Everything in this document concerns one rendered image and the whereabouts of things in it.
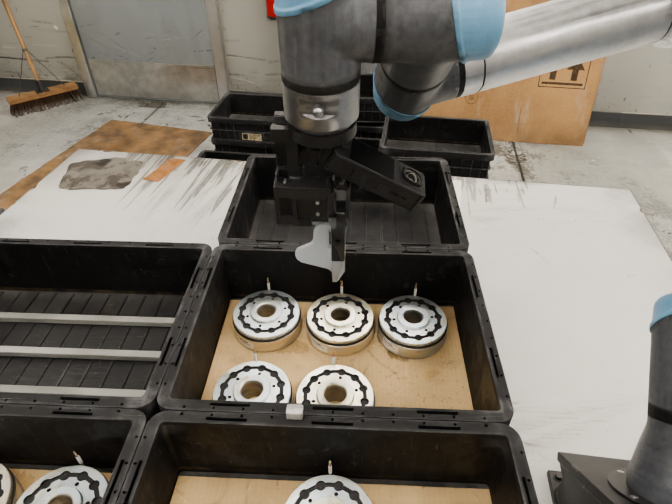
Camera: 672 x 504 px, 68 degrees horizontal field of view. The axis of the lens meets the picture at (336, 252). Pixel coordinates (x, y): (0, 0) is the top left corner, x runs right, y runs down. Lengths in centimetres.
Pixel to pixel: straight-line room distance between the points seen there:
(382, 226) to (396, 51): 58
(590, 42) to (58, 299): 85
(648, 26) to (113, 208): 117
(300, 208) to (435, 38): 22
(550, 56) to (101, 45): 362
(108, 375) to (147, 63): 327
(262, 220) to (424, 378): 48
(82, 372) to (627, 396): 86
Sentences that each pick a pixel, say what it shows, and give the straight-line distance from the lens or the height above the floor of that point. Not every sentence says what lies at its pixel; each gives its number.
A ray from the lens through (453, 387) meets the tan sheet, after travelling 74.
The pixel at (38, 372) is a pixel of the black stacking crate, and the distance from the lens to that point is 85.
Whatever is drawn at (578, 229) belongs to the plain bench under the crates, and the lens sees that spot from 134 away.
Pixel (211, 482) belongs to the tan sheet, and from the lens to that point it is 67.
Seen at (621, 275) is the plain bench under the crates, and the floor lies 70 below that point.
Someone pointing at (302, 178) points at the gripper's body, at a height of 114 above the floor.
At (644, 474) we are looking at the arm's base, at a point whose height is 88.
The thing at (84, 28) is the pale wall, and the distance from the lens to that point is 407.
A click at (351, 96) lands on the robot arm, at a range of 49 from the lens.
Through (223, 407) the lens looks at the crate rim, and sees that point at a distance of 59.
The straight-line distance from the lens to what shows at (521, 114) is 336.
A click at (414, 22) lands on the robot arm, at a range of 46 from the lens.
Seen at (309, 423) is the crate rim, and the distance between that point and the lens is 57.
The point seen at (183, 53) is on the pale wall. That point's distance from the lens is 378.
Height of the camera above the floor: 141
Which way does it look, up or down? 39 degrees down
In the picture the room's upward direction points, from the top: straight up
